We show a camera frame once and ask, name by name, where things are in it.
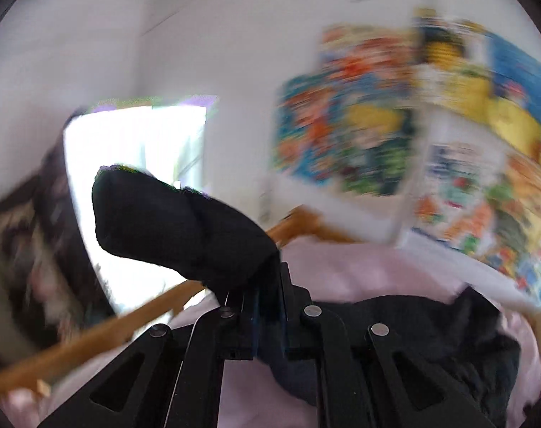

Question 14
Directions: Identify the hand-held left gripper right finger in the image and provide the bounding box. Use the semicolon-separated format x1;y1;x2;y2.
278;262;495;428

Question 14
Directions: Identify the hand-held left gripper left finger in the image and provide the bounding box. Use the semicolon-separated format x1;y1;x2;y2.
39;289;261;428

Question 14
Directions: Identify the dark navy garment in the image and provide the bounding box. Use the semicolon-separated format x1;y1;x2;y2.
91;165;521;428

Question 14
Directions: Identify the pink bed sheet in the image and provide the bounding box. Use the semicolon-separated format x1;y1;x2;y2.
3;235;541;428

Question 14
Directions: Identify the bright window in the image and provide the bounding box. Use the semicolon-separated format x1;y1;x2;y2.
63;95;221;317

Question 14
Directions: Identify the dark curtain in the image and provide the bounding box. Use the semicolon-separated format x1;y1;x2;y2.
0;113;116;366

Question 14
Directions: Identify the wooden bed frame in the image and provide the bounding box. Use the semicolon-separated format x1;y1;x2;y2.
0;207;358;399

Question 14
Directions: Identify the colourful hexagon wall poster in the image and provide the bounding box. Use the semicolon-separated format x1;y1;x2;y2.
259;24;416;244

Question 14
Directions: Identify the white colourful map wall poster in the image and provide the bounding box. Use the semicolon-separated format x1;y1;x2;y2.
406;142;541;306

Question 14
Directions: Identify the yellow and blue wall poster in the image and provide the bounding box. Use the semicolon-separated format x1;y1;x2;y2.
412;6;541;161

